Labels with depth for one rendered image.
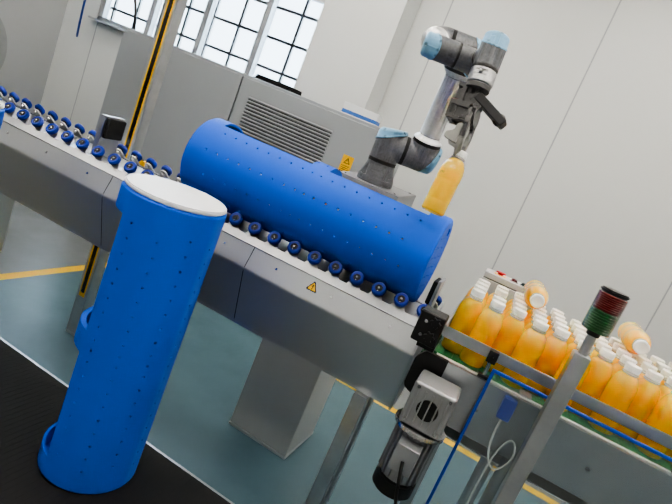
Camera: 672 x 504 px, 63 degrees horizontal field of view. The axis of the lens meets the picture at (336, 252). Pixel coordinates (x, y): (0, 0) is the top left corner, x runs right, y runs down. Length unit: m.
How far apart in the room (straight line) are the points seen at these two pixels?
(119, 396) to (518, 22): 3.93
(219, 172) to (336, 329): 0.62
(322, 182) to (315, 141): 1.83
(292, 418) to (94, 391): 0.99
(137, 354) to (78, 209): 0.80
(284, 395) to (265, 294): 0.71
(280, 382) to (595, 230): 2.85
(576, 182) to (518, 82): 0.88
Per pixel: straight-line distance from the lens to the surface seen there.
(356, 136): 3.41
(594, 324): 1.32
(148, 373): 1.61
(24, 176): 2.38
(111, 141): 2.27
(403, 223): 1.60
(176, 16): 2.56
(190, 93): 4.03
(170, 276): 1.47
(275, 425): 2.44
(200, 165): 1.84
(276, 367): 2.35
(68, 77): 6.73
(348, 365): 1.74
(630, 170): 4.48
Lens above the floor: 1.36
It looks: 12 degrees down
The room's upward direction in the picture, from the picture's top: 22 degrees clockwise
